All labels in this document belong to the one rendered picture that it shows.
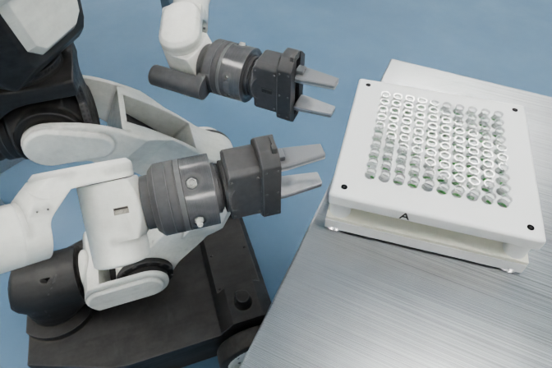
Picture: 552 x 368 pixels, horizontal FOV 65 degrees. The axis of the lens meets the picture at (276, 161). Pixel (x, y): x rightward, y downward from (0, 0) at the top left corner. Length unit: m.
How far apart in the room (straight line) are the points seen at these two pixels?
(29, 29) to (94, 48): 1.97
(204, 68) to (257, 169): 0.25
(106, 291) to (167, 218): 0.69
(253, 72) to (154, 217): 0.28
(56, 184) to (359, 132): 0.38
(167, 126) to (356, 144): 0.49
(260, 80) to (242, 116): 1.34
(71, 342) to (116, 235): 0.83
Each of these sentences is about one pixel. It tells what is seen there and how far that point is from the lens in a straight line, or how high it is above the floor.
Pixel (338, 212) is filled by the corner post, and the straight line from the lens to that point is 0.56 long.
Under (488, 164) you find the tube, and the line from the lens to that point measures 0.61.
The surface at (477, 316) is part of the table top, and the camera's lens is 0.57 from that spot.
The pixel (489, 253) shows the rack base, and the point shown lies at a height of 0.85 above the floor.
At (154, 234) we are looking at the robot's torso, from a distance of 1.12.
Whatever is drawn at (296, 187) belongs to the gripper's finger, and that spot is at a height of 0.88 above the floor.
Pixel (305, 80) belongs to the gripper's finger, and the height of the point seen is 0.93.
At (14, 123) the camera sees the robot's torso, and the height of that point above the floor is 0.83.
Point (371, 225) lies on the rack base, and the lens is 0.56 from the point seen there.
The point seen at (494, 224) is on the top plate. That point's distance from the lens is 0.55.
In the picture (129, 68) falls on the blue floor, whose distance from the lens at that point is 2.41.
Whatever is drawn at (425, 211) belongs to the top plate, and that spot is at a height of 0.90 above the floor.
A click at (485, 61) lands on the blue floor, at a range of 2.59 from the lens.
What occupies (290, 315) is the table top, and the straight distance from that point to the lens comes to 0.52.
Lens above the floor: 1.31
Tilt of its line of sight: 47 degrees down
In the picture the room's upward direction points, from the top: straight up
